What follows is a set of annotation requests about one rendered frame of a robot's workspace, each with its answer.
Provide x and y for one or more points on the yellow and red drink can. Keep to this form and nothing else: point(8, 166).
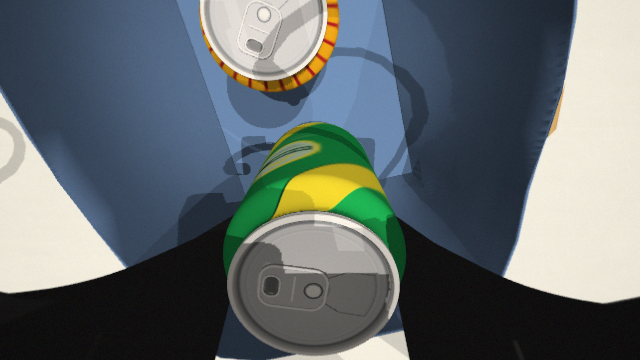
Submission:
point(270, 45)

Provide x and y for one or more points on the green and yellow drink can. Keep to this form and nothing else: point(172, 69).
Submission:
point(314, 252)

